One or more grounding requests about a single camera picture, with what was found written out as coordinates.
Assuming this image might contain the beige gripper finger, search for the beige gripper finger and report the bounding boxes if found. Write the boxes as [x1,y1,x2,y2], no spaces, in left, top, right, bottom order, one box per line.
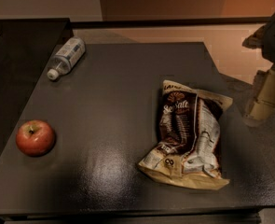
[243,64,275,127]

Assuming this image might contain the brown chip bag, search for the brown chip bag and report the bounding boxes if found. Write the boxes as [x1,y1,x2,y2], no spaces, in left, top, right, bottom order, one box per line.
[138,80,233,190]

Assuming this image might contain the clear plastic water bottle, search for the clear plastic water bottle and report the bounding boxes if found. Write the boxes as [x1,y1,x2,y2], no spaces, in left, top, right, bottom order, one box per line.
[47,36,86,80]

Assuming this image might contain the red apple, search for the red apple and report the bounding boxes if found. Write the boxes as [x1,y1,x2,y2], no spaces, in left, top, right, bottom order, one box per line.
[16,119,56,157]

